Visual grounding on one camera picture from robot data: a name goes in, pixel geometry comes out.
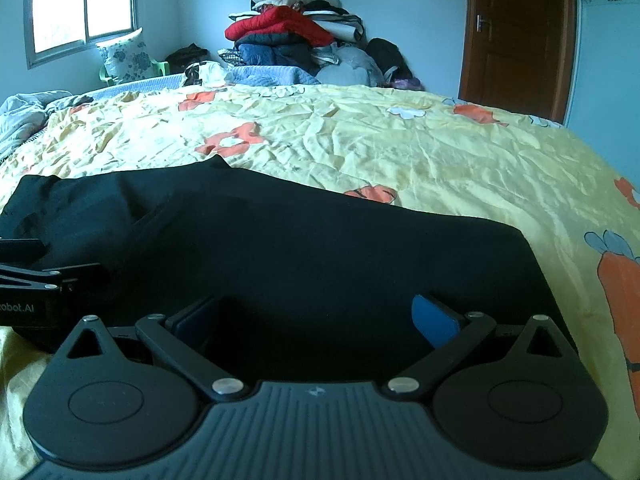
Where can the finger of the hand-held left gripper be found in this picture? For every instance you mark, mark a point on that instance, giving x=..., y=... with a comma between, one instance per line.
x=50, y=277
x=20, y=249

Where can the dark bag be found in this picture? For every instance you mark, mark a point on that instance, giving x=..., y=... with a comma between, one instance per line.
x=187, y=57

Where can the white and black garment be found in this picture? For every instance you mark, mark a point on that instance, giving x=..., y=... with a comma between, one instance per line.
x=202, y=72

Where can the window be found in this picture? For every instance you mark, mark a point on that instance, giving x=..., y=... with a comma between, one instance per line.
x=75, y=5

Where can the blue quilted blanket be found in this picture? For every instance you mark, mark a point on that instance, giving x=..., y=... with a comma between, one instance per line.
x=270, y=75

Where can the yellow floral bed sheet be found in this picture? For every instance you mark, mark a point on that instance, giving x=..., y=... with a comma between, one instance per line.
x=400, y=145

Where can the white wardrobe with flower stickers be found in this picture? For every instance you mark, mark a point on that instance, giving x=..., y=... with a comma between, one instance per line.
x=610, y=50

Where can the brown wooden door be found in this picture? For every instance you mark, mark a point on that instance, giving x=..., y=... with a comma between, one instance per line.
x=520, y=35

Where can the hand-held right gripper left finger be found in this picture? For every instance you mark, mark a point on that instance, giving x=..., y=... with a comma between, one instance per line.
x=195, y=322

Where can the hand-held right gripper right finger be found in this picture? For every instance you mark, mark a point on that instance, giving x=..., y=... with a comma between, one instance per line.
x=435, y=322

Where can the floral pillow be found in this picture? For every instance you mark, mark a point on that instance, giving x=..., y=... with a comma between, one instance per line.
x=125, y=57

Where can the green plastic chair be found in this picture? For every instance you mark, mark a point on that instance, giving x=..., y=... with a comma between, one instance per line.
x=162, y=67

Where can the grey striped duvet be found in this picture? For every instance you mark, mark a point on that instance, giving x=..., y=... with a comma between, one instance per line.
x=30, y=115

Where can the black pants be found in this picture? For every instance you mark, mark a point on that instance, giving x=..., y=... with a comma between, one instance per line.
x=300, y=250

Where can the pile of clothes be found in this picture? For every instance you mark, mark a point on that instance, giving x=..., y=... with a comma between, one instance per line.
x=280, y=25

